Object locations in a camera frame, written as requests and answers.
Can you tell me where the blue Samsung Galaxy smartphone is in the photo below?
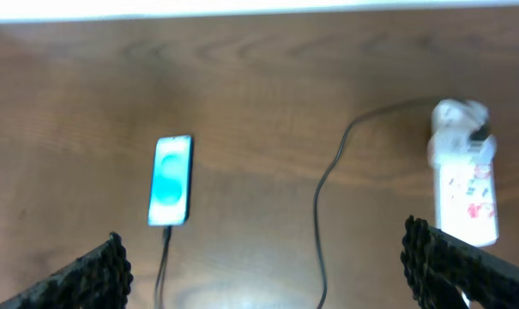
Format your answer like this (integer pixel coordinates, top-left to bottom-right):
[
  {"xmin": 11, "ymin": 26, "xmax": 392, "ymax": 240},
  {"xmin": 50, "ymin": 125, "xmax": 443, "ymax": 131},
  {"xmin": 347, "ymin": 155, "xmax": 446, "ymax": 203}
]
[{"xmin": 148, "ymin": 135, "xmax": 193, "ymax": 227}]

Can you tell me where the white power strip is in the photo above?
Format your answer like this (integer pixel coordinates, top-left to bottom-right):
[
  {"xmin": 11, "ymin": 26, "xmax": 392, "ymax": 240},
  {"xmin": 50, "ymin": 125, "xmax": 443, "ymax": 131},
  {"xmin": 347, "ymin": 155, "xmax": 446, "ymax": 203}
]
[{"xmin": 428, "ymin": 99, "xmax": 500, "ymax": 249}]

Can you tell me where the white charger adapter plug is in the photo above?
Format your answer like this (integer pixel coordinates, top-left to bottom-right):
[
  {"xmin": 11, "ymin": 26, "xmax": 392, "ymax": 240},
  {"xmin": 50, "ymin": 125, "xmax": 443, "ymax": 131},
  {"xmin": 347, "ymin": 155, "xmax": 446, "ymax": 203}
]
[{"xmin": 427, "ymin": 99, "xmax": 497, "ymax": 168}]

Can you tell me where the black USB charging cable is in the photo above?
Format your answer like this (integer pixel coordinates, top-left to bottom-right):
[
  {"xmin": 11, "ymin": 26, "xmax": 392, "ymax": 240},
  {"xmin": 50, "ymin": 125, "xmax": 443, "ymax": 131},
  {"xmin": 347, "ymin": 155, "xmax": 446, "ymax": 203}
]
[{"xmin": 154, "ymin": 97, "xmax": 492, "ymax": 309}]

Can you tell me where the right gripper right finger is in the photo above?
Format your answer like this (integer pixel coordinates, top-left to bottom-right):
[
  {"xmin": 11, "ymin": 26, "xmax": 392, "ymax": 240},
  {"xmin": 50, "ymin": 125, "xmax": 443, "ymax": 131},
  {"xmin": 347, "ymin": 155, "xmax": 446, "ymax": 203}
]
[{"xmin": 401, "ymin": 216, "xmax": 519, "ymax": 309}]

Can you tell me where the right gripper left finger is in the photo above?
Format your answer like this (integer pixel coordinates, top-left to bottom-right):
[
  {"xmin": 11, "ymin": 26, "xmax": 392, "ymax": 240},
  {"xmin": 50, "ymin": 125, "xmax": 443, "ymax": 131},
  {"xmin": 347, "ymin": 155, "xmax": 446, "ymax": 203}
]
[{"xmin": 0, "ymin": 232, "xmax": 133, "ymax": 309}]

